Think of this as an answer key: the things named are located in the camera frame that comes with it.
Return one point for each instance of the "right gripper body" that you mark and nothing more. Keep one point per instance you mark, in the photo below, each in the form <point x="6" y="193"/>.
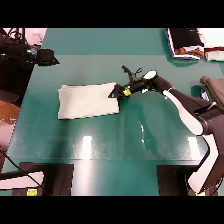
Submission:
<point x="120" y="91"/>

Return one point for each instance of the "white T-shirt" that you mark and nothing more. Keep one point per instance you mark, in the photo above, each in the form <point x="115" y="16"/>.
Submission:
<point x="86" y="100"/>

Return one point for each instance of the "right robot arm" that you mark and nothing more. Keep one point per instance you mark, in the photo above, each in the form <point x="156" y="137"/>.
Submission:
<point x="190" y="110"/>

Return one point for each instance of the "brown garment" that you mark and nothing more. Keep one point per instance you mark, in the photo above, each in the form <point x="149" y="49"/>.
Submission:
<point x="213" y="88"/>

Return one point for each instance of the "red garment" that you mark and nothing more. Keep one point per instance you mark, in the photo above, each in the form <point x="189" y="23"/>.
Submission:
<point x="215" y="50"/>

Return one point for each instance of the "white garment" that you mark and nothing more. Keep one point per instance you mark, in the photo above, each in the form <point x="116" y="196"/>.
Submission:
<point x="213" y="36"/>

